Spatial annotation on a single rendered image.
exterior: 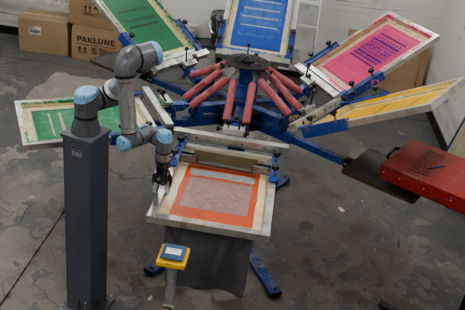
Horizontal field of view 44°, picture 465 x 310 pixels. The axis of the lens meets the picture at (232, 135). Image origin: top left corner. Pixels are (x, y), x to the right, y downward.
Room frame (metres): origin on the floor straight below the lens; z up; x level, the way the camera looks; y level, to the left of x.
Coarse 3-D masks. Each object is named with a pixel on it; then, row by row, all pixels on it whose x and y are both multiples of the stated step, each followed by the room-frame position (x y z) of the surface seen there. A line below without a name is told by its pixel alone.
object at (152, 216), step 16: (192, 144) 2.97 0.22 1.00; (160, 192) 2.41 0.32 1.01; (272, 192) 2.55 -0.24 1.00; (272, 208) 2.40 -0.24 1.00; (160, 224) 2.20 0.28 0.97; (176, 224) 2.19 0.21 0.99; (192, 224) 2.19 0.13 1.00; (208, 224) 2.20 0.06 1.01; (224, 224) 2.21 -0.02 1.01; (256, 240) 2.17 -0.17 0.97
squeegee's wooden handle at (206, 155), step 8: (200, 152) 2.78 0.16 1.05; (208, 152) 2.78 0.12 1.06; (216, 152) 2.78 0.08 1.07; (224, 152) 2.79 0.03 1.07; (200, 160) 2.78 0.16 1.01; (208, 160) 2.78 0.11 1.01; (216, 160) 2.77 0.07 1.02; (224, 160) 2.77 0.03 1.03; (232, 160) 2.77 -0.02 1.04; (240, 160) 2.76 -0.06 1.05; (248, 160) 2.76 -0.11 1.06; (256, 160) 2.76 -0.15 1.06; (248, 168) 2.76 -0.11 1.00
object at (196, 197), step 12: (204, 168) 2.77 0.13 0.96; (216, 168) 2.79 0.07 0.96; (192, 180) 2.63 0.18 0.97; (204, 180) 2.64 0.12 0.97; (216, 180) 2.66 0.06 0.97; (180, 192) 2.49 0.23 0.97; (192, 192) 2.51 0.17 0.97; (204, 192) 2.52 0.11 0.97; (216, 192) 2.53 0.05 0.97; (180, 204) 2.38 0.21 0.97; (192, 204) 2.40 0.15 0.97; (204, 204) 2.41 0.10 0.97; (180, 216) 2.28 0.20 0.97; (192, 216) 2.30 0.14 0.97; (204, 216) 2.31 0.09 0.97
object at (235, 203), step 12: (228, 192) 2.55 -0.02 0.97; (240, 192) 2.56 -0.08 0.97; (252, 192) 2.58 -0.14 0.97; (216, 204) 2.42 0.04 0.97; (228, 204) 2.44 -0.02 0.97; (240, 204) 2.45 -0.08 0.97; (252, 204) 2.47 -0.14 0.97; (216, 216) 2.32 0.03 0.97; (228, 216) 2.34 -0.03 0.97; (240, 216) 2.35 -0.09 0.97; (252, 216) 2.36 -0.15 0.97
